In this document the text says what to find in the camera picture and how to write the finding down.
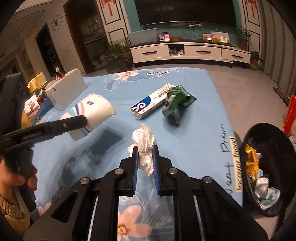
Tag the wall clock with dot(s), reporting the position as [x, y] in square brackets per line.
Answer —
[56, 22]

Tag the dark green snack wrapper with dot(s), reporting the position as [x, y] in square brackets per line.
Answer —
[177, 97]

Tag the black television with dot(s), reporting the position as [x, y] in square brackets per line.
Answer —
[191, 11]

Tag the white storage box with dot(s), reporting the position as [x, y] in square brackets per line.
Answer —
[63, 91]

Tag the corner potted plant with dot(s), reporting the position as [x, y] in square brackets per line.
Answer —
[254, 60]

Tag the white tissue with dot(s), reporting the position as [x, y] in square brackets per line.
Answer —
[144, 140]

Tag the red yellow shopping bag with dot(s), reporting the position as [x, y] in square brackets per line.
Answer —
[290, 116]

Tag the left hand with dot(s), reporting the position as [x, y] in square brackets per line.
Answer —
[10, 179]

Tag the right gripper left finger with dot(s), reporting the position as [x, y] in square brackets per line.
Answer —
[89, 209]

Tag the blue white medicine box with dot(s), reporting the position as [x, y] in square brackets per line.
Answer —
[151, 102]

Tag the white paper cup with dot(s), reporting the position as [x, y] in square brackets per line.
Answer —
[95, 108]

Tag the potted plant stand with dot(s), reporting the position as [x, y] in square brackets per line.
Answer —
[119, 58]

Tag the grey curtain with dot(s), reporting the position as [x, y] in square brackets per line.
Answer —
[278, 49]

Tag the white tv cabinet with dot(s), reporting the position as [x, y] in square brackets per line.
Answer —
[189, 50]

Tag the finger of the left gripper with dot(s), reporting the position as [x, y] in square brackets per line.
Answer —
[27, 137]

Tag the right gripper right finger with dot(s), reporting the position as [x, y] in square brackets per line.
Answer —
[203, 210]

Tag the yellow chips bag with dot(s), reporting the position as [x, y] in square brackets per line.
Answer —
[251, 163]

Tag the blue face mask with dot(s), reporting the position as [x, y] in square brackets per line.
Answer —
[271, 198]

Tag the black trash bin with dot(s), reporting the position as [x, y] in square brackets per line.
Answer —
[277, 163]

